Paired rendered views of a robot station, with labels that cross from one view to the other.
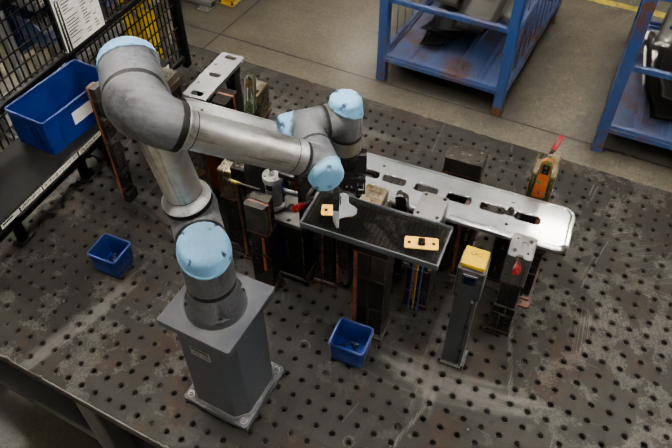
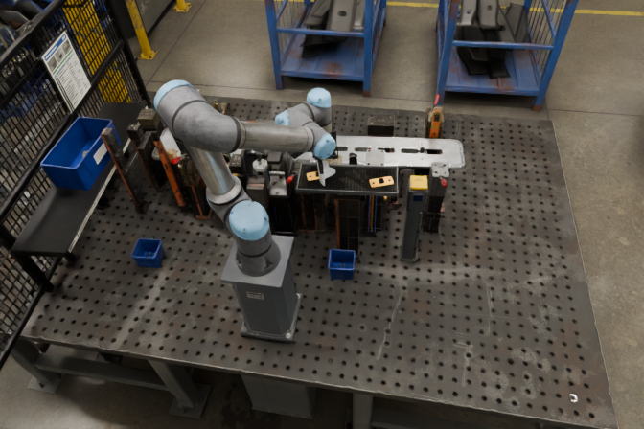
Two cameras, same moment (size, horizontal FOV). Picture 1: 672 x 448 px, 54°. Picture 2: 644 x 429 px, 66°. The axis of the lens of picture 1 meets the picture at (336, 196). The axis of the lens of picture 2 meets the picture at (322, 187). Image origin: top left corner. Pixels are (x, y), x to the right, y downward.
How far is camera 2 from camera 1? 0.33 m
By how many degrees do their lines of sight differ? 10
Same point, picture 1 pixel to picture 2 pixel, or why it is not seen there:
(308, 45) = (218, 76)
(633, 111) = (456, 73)
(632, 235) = (491, 149)
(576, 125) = (421, 91)
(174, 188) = (218, 182)
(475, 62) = (343, 62)
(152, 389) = (215, 335)
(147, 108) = (212, 124)
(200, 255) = (250, 223)
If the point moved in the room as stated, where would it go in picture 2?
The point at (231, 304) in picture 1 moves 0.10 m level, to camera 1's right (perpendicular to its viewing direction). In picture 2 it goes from (272, 254) to (302, 245)
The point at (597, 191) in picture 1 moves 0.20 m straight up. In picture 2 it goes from (461, 127) to (467, 97)
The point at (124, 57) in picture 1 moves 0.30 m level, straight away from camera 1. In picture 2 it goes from (181, 95) to (132, 47)
